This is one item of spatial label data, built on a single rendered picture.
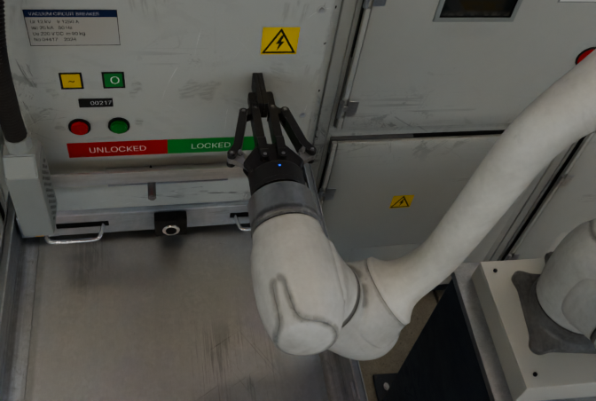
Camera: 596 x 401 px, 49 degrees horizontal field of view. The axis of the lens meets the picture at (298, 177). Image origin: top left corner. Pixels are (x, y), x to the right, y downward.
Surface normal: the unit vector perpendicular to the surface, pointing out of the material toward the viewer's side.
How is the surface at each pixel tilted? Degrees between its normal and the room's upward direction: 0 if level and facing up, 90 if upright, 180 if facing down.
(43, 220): 90
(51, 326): 0
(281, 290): 37
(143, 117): 90
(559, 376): 3
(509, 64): 90
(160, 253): 0
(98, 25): 90
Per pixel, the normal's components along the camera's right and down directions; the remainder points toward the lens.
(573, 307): -0.93, 0.23
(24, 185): 0.17, 0.76
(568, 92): -0.55, -0.25
